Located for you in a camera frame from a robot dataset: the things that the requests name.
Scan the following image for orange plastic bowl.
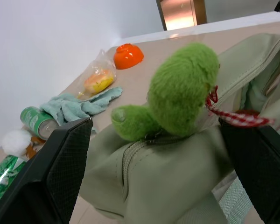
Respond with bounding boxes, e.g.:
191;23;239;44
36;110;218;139
113;43;145;70

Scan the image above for copper metal door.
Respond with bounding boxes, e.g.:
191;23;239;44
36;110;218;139
155;0;208;31

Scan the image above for pale green zipper pouch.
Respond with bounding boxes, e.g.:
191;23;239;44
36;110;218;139
79;33;280;224

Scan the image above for light blue towel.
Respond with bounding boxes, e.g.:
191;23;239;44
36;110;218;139
39;86;124;134

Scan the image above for green drink can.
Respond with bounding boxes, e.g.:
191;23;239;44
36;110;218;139
20;106;59;140

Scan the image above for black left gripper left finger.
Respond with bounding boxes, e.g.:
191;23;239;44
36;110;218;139
0;117;94;224

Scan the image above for white cotton ball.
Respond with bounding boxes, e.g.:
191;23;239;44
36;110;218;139
1;130;33;156

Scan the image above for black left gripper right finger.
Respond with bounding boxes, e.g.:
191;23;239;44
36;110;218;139
218;118;280;224

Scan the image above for green plush keychain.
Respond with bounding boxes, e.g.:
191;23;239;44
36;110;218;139
111;42;276;142

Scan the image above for bread in clear plastic bag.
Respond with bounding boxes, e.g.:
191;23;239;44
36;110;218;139
76;49;117;98

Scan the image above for green snack bag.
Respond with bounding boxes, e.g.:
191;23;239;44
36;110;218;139
0;154;27;211

